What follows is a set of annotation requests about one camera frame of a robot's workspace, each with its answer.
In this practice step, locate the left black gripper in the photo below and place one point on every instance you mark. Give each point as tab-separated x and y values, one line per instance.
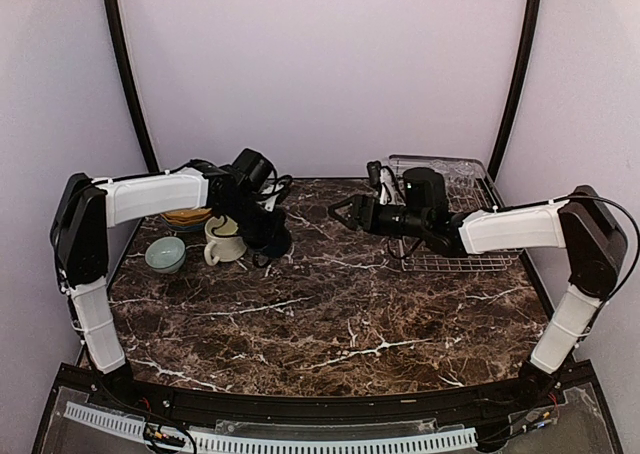
275	225

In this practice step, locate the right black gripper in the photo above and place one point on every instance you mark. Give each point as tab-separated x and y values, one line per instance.
361	203

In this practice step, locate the cream ribbed mug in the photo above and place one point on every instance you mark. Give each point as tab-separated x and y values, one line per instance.
224	243

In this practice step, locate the dark blue mug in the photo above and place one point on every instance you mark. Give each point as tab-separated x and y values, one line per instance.
275	249

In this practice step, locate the yellow polka dot plate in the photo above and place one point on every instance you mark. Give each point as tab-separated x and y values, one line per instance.
186	214
184	224

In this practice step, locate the pale green bowl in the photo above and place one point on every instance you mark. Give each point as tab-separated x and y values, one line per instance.
166	255

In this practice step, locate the clear drinking glass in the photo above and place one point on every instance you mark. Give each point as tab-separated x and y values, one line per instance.
454	168

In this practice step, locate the blue polka dot plate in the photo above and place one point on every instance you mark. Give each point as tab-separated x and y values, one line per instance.
187	229

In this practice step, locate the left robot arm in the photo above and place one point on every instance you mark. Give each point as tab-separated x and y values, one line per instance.
90	207

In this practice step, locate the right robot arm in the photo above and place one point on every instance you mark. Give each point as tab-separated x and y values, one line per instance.
580	223

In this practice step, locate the black front rail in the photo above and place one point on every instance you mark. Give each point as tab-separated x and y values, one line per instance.
486	406

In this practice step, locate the white slotted cable duct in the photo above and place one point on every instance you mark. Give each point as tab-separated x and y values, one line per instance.
136	430

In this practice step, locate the left black frame post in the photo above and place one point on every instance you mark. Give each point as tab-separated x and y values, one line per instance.
128	84

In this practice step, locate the black frame post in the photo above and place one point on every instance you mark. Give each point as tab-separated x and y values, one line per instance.
128	84
521	63

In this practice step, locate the right black frame post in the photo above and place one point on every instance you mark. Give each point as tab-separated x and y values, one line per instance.
521	63

